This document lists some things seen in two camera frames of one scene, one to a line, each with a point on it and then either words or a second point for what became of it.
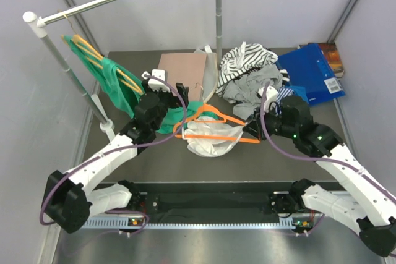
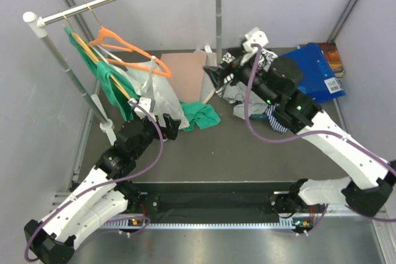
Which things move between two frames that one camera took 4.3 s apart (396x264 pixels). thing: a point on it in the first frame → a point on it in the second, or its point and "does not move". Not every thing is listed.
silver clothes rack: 39,23 does not move
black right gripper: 255,127 → 217,74
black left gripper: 174,101 → 172,125
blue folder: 307,67 does not move
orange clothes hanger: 210,114 → 106,39
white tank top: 210,148 → 150,81
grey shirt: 244,93 does not move
